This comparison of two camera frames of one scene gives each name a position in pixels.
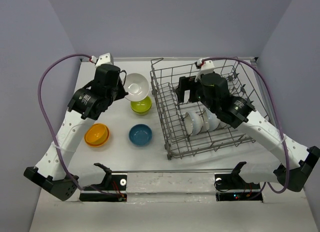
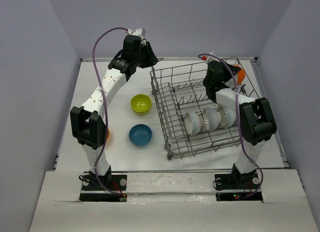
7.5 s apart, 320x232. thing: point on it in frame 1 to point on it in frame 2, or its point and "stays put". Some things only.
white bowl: [210, 120] stays put
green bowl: [141, 107] stays put
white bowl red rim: [137, 86] to [240, 75]
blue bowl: [140, 135] stays put
